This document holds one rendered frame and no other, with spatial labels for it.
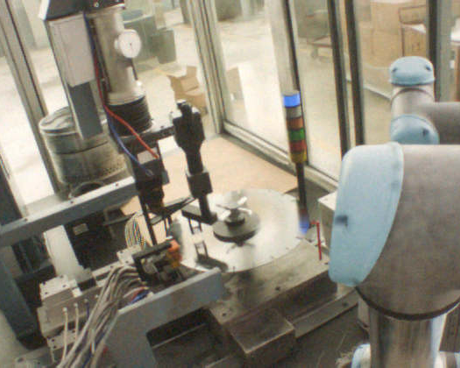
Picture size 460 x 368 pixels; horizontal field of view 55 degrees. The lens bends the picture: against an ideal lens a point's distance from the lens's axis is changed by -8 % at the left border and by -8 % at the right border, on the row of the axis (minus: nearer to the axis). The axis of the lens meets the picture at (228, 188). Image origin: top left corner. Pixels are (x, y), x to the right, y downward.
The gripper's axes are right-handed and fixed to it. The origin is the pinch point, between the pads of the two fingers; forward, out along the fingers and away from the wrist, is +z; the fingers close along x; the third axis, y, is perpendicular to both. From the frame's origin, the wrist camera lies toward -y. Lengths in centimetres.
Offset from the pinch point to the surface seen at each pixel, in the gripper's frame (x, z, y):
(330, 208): 20.0, 8.3, -7.3
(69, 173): 88, 4, -62
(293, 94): 38.9, -13.8, -0.8
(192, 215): 23.3, -9.5, -38.6
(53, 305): 32, 1, -77
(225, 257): 13.7, -3.7, -37.3
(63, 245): 75, 20, -76
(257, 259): 8.8, -3.5, -32.4
